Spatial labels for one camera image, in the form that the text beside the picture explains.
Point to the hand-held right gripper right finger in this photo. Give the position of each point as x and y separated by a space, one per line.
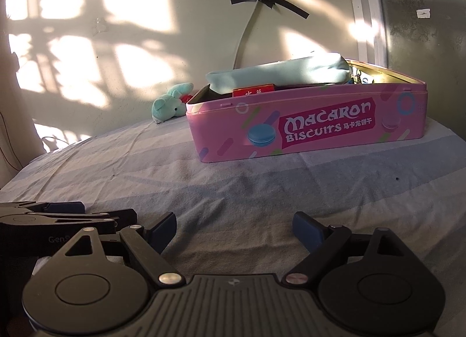
309 229

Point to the white window frame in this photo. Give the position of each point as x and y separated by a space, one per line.
366 13

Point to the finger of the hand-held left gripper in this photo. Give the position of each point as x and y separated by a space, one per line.
65 207
125 217

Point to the teal plush toy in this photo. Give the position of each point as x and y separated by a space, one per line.
169 106

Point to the teal pencil case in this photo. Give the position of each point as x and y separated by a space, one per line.
276 73

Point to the red cigarette box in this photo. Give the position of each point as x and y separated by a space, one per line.
254 91

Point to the pink biscuit tin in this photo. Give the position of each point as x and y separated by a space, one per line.
309 126

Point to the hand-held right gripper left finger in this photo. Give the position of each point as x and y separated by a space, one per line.
164 229

